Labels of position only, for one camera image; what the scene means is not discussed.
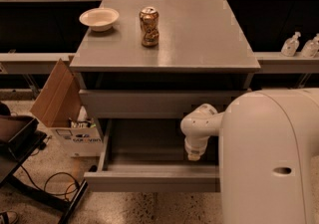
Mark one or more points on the grey drawer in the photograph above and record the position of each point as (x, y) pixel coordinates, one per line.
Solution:
(146, 179)
(150, 103)

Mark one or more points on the white bowl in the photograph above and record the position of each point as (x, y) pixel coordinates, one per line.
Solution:
(99, 19)

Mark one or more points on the grey top drawer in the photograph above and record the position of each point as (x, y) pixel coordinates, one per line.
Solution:
(150, 103)

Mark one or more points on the crushed gold soda can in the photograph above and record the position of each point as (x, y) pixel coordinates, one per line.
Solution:
(149, 21)

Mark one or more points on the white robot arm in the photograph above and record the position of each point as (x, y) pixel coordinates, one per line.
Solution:
(266, 140)

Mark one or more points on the grey drawer cabinet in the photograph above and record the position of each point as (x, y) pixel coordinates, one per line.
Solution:
(158, 82)

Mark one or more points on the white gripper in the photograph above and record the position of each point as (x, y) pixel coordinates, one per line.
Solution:
(193, 148)

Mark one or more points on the open cardboard box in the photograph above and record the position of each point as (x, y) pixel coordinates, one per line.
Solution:
(60, 109)

